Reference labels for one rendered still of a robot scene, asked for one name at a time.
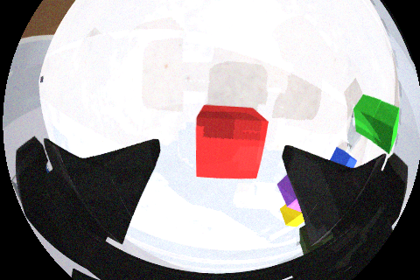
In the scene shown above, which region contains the small yellow block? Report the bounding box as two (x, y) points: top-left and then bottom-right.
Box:
(280, 204), (305, 227)

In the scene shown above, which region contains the purple block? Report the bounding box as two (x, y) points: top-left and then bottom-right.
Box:
(277, 175), (301, 211)

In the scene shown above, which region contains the blue block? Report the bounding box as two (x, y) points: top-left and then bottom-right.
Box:
(330, 147), (357, 168)

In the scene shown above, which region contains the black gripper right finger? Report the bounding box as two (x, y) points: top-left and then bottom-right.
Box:
(281, 144), (386, 245)

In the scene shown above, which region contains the red block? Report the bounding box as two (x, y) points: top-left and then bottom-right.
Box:
(196, 105), (269, 179)

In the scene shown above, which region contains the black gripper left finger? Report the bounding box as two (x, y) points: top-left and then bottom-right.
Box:
(43, 137), (161, 245)

